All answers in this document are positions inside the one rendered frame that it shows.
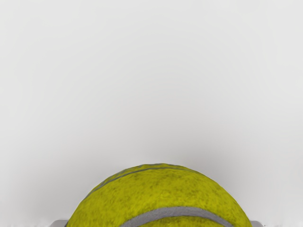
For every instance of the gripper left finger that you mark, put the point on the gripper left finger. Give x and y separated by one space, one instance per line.
59 223

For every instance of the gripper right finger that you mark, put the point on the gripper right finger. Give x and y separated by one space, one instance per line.
255 224

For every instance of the yellow-green tennis ball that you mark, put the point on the yellow-green tennis ball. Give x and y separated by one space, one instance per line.
158 194

